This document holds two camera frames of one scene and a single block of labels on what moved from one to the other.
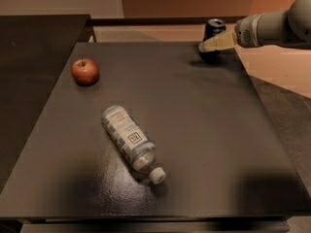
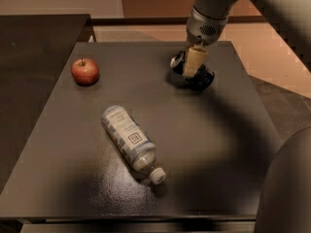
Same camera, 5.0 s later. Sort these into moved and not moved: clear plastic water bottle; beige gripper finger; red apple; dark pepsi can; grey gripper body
Moved: grey gripper body; dark pepsi can; beige gripper finger
Not moved: clear plastic water bottle; red apple
